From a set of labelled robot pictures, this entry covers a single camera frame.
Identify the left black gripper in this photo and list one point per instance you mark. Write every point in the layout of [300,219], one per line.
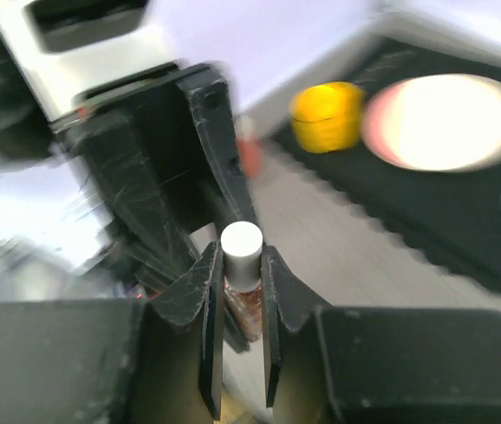
[163,122]

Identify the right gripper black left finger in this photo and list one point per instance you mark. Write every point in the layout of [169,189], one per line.
[71,353]

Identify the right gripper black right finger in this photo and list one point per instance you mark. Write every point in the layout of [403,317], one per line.
[327,364]

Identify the glitter nail polish bottle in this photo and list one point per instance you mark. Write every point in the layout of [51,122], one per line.
[247,307]

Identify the yellow cup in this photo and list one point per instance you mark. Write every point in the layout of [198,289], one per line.
[327,117]

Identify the black cloth placemat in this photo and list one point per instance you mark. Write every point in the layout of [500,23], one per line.
[455,219]

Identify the pink ceramic plate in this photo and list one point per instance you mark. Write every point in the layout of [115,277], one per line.
[438,123]

